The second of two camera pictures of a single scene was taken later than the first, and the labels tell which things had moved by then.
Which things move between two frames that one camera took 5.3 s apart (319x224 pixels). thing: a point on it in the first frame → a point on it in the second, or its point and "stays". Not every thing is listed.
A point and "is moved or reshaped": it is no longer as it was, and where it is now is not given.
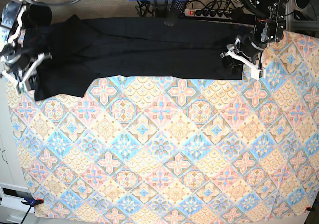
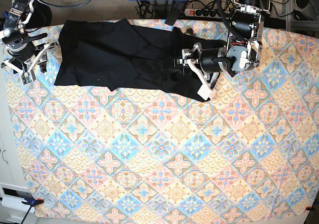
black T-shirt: [80, 48] is moved or reshaped
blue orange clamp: [33, 202] stays
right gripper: [250, 48] → [210, 63]
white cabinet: [13, 187] stays
